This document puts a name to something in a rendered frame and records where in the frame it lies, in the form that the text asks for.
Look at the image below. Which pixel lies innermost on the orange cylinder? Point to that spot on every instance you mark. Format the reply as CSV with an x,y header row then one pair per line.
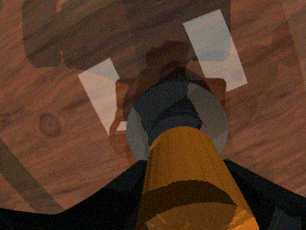
x,y
187,186

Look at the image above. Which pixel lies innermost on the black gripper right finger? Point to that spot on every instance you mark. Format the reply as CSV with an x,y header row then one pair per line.
x,y
274,207

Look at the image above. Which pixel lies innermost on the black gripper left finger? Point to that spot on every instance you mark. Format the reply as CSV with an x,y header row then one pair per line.
x,y
114,207

